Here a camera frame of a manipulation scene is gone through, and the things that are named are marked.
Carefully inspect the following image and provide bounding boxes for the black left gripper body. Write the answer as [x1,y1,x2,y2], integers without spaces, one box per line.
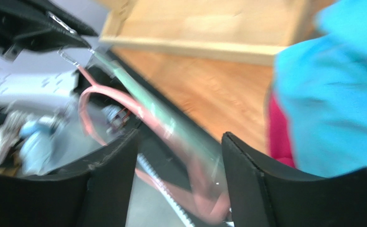
[0,0,98,61]

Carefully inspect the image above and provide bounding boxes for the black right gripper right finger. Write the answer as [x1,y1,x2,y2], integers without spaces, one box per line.
[222,132,367,227]

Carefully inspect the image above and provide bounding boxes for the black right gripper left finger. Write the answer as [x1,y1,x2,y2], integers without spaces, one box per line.
[0,130,139,227]

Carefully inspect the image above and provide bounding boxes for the magenta t shirt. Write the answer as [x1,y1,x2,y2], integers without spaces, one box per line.
[267,93,296,168]

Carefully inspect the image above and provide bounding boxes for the pale green hanger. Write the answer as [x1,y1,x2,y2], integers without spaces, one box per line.
[89,49,225,180]

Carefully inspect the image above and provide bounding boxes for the light blue t shirt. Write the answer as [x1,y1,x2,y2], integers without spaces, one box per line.
[270,0,367,177]

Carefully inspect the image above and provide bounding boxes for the pink hanger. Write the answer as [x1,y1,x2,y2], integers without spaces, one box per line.
[58,50,233,227]

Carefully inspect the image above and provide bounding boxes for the wooden clothes rack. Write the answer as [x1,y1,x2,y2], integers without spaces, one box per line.
[100,0,332,66]

